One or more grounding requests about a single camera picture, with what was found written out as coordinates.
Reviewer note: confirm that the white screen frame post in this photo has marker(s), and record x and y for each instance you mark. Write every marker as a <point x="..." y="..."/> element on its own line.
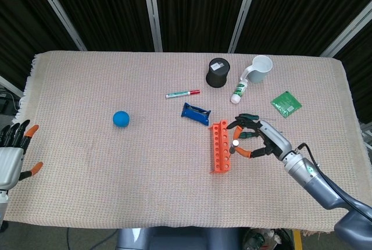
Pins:
<point x="10" y="86"/>
<point x="58" y="11"/>
<point x="244" y="11"/>
<point x="347" y="32"/>
<point x="152" y="11"/>

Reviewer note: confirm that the small green black screwdriver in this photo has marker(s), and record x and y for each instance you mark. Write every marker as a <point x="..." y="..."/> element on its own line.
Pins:
<point x="248" y="115"/>

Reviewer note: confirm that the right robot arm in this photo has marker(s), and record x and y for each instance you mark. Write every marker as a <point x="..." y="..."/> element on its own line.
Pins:
<point x="319" y="184"/>

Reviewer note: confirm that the grey robot torso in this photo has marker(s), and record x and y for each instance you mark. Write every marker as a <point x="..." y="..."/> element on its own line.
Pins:
<point x="174" y="239"/>

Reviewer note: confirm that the blue ball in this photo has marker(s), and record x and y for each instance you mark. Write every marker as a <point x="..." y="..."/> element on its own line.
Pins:
<point x="121" y="119"/>

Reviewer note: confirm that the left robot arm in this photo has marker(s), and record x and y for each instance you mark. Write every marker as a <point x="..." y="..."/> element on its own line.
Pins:
<point x="3" y="203"/>

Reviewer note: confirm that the blue plastic packet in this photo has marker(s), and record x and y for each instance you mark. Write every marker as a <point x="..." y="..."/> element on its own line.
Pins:
<point x="196" y="114"/>

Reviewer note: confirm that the white green glue bottle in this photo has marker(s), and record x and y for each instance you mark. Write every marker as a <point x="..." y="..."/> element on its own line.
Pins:
<point x="239" y="90"/>

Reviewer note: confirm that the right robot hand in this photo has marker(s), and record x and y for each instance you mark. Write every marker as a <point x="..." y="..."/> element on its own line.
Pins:
<point x="274" y="138"/>

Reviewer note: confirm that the white metal bracket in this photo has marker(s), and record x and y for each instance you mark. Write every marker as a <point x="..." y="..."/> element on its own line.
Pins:
<point x="366" y="133"/>

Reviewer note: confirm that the black mesh pen cup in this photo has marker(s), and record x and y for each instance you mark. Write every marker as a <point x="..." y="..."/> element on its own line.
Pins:
<point x="218" y="72"/>

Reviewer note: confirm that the beige woven tablecloth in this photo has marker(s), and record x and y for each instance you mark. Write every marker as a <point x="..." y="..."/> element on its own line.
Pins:
<point x="116" y="174"/>

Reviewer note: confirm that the white marker with red cap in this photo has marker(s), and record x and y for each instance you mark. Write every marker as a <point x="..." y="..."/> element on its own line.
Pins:
<point x="180" y="94"/>

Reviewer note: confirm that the orange tool rack with holes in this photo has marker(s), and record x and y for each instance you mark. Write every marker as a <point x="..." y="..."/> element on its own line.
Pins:
<point x="217" y="167"/>

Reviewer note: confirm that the rubbish bag with bottles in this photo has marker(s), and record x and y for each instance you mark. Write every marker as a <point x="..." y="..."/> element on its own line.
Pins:
<point x="261" y="239"/>

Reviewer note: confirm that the green foil packet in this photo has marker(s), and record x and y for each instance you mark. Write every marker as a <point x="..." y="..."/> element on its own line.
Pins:
<point x="286" y="104"/>

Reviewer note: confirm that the large green black screwdriver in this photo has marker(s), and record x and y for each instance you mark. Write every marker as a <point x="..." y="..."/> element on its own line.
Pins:
<point x="245" y="135"/>

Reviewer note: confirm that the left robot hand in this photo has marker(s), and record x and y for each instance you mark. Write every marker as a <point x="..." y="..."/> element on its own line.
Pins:
<point x="10" y="165"/>

